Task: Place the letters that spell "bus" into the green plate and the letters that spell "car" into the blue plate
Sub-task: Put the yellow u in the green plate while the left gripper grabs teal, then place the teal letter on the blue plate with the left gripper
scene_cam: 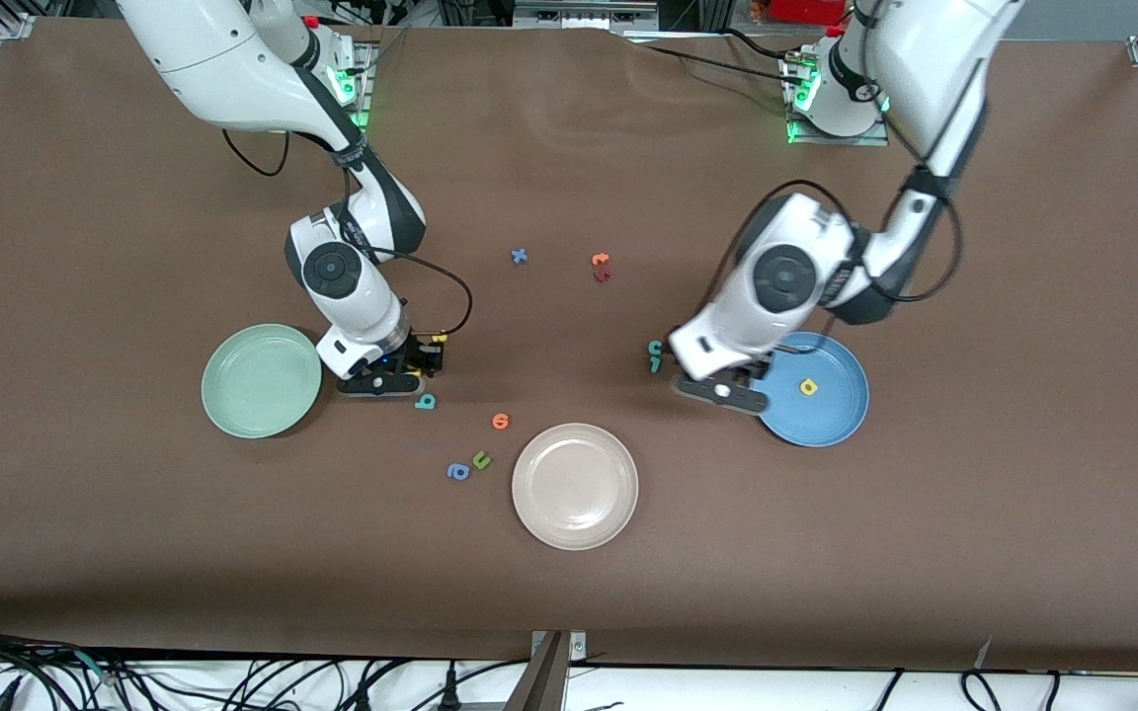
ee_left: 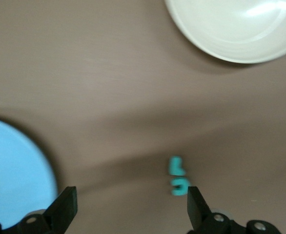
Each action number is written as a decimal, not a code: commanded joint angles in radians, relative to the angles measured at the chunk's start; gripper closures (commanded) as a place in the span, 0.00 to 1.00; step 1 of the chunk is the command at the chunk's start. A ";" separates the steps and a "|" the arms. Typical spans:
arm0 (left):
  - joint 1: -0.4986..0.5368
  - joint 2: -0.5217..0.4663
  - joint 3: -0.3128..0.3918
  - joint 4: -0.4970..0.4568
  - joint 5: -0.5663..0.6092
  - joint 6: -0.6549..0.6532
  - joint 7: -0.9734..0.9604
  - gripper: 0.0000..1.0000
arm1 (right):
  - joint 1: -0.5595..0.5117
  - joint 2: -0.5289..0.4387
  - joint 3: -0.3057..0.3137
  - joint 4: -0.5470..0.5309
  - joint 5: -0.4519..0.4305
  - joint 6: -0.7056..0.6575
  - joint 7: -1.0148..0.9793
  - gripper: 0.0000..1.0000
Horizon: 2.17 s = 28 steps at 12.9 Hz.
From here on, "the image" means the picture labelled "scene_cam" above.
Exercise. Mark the metal table edge bracket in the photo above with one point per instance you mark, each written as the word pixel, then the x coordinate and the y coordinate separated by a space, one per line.
pixel 549 671

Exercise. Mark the red box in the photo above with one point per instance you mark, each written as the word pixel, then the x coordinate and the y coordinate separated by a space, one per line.
pixel 806 10

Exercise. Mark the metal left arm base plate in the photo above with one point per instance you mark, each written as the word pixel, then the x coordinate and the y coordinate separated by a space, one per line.
pixel 826 141

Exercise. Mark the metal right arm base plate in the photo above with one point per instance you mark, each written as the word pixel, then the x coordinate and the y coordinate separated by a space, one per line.
pixel 365 114

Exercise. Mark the green plate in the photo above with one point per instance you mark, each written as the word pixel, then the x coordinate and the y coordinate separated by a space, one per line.
pixel 261 381

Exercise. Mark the teal letter b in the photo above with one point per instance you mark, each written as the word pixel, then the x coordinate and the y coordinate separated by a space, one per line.
pixel 425 402

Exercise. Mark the blue letter a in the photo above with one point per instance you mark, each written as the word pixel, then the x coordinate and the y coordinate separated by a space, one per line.
pixel 457 473

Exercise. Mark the grey power strip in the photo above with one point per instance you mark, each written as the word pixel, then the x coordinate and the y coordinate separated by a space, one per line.
pixel 579 15

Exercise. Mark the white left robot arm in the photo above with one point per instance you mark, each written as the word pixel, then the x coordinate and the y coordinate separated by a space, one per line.
pixel 786 276

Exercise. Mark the blue plate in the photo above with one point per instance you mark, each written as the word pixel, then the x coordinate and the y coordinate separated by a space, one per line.
pixel 826 415

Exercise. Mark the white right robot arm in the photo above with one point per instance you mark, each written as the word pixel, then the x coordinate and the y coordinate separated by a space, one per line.
pixel 233 59

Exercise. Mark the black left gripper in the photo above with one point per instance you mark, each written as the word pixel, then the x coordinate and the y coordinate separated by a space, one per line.
pixel 756 372

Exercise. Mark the beige plate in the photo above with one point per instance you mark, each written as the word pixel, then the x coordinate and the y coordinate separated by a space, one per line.
pixel 575 486

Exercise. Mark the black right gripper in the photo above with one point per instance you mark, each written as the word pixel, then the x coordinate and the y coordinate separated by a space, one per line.
pixel 421 352

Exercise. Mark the green letter n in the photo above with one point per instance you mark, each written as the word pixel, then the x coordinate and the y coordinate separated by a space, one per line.
pixel 481 461

